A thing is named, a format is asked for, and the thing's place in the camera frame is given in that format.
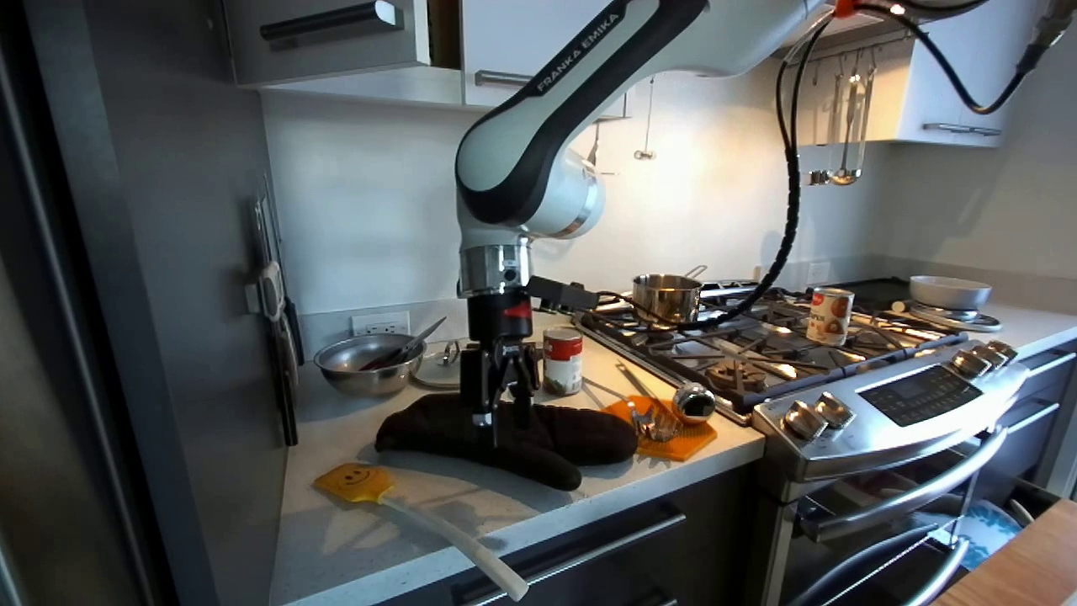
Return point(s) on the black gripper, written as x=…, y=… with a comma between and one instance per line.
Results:
x=498, y=322

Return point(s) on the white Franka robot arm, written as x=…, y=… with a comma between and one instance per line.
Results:
x=525, y=156

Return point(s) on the dark spoon in bowl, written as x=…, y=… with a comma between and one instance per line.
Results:
x=408, y=342

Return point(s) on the steel slotted spoon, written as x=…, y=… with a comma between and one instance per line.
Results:
x=654, y=426

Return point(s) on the glass pot lid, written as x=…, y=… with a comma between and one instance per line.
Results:
x=434, y=370

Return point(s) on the dark brown oven mitt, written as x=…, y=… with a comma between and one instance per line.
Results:
x=584, y=437

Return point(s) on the stainless steel mixing bowl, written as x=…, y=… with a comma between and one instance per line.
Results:
x=359, y=370

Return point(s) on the small steel saucepan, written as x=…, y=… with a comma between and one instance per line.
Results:
x=661, y=299

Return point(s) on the orange honeycomb silicone trivet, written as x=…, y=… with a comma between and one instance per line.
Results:
x=686, y=441

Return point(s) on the black and white hanging tool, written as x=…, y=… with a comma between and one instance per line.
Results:
x=275, y=338

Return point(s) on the small hanging utensil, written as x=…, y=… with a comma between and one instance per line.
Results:
x=592, y=146

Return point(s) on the thin hanging utensil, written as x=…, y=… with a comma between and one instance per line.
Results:
x=645, y=137

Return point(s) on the steel stove knob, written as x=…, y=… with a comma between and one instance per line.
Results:
x=997, y=350
x=831, y=408
x=805, y=422
x=967, y=361

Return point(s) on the beige labelled food can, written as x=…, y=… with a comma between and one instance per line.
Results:
x=828, y=318

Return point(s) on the stainless steel refrigerator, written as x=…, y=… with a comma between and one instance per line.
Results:
x=112, y=338

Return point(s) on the stainless steel gas stove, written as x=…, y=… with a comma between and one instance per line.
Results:
x=896, y=450

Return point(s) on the hanging steel ladle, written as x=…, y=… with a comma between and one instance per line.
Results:
x=857, y=123

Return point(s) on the grey shallow pan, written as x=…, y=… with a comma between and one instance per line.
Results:
x=949, y=290

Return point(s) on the wooden board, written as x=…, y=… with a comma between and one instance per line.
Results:
x=1013, y=565

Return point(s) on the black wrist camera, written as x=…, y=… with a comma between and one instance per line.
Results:
x=573, y=296

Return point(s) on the white wall cabinet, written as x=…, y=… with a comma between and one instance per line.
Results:
x=952, y=67

